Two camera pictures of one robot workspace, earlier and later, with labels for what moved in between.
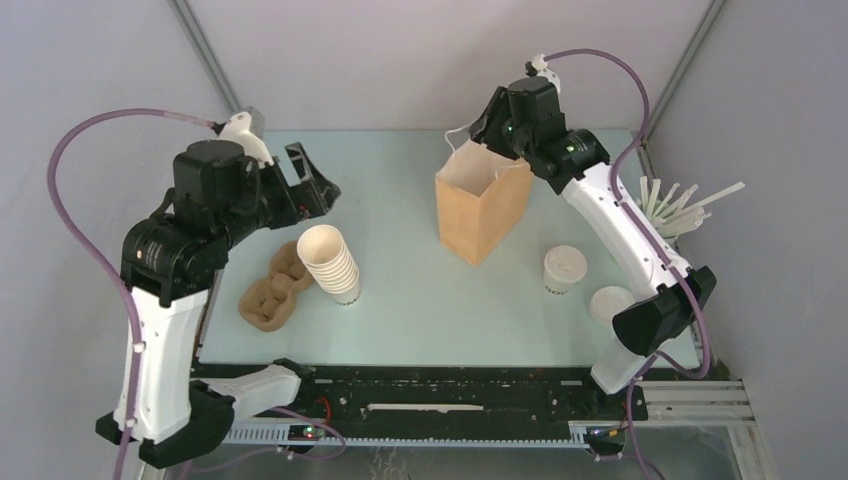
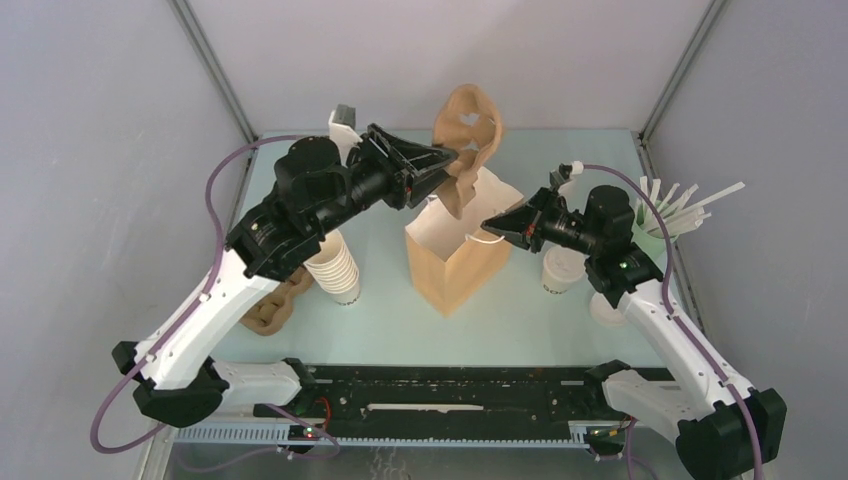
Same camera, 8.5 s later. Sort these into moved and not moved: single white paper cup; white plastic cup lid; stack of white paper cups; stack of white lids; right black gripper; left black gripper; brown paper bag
Moved: right black gripper; left black gripper; brown paper bag
Not moved: stack of white lids; white plastic cup lid; single white paper cup; stack of white paper cups
